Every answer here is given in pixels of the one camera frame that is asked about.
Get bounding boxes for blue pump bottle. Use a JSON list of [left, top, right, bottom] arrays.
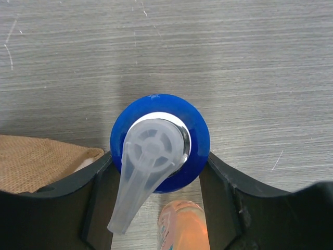
[[107, 93, 210, 234]]

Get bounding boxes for orange bottle pink cap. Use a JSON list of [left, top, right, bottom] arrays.
[[157, 200, 210, 250]]

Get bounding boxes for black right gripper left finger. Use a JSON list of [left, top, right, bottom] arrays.
[[1, 153, 120, 249]]

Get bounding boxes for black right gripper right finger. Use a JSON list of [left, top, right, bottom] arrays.
[[200, 154, 332, 249]]

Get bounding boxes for burlap watermelon canvas bag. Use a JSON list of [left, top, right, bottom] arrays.
[[1, 135, 105, 193]]

